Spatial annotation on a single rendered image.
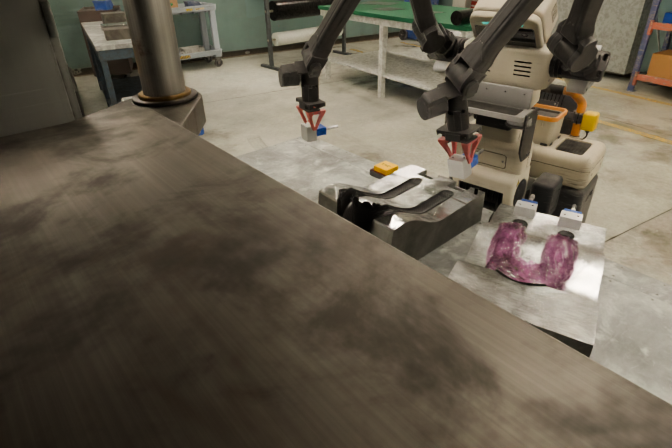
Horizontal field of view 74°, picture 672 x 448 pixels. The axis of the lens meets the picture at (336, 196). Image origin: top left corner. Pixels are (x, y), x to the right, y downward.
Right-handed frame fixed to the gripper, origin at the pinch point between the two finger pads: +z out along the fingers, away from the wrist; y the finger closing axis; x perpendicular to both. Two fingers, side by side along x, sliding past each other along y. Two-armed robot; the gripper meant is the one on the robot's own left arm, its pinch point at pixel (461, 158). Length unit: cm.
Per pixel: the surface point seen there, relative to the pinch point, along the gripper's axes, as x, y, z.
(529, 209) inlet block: 2.0, 18.0, 12.2
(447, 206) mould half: -12.4, 3.4, 7.6
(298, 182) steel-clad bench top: -22, -49, 7
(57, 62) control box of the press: -80, -7, -50
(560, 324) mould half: -35, 43, 7
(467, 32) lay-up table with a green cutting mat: 254, -169, 25
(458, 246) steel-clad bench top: -15.8, 8.2, 16.5
